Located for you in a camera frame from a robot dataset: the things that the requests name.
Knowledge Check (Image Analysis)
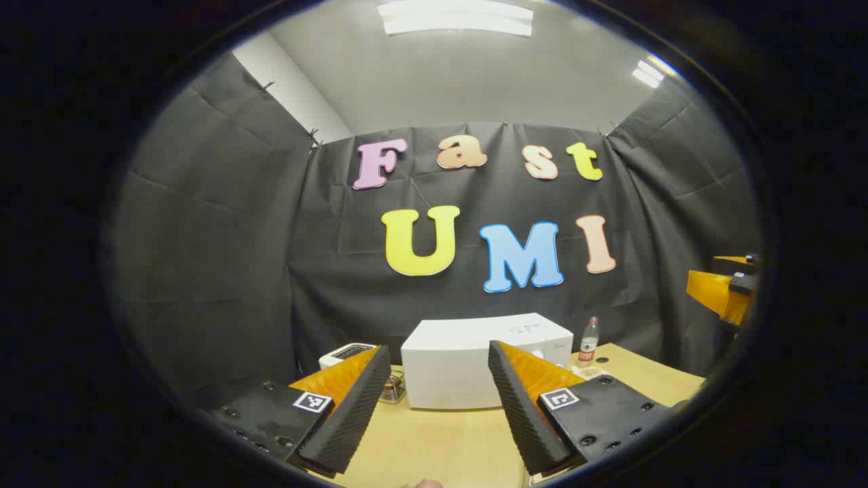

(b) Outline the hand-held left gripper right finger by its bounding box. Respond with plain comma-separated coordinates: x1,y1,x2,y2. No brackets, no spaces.
487,340,677,476

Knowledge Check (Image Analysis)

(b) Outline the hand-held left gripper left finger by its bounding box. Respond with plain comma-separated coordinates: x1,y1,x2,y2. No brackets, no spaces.
193,344,393,476

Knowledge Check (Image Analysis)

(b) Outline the white microwave oven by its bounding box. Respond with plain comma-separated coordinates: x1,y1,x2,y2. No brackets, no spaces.
400,312,574,410

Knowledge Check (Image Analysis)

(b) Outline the white toaster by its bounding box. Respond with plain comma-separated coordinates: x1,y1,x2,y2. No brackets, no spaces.
319,343,377,370

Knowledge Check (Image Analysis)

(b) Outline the clear bottle with red label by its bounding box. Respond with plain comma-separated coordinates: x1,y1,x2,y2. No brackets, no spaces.
578,316,601,369

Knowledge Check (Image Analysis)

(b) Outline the black backdrop cloth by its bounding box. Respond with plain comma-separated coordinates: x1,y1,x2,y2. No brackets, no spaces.
112,51,764,407

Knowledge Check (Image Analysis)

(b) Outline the small ceiling light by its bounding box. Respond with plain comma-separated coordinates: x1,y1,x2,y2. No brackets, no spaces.
632,58,669,89

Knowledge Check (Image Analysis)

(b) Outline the long ceiling light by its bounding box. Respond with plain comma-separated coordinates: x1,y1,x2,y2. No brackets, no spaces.
377,0,534,37

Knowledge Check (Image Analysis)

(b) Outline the small wire basket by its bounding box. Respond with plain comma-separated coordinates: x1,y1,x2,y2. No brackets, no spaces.
380,371,408,405

